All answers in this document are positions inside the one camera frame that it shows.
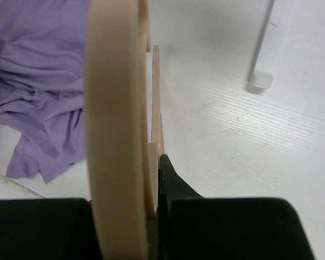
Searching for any white clothes rack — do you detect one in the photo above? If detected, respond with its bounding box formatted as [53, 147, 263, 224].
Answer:
[245, 1, 275, 95]

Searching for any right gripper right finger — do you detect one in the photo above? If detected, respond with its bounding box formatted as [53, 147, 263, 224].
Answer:
[158, 155, 314, 259]

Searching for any purple t shirt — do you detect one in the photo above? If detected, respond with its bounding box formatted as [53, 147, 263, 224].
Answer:
[0, 1, 90, 183]

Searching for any wooden hanger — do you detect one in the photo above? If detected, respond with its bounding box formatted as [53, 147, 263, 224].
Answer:
[84, 1, 164, 259]

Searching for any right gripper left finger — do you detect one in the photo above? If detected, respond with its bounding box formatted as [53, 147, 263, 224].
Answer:
[0, 198, 102, 259]

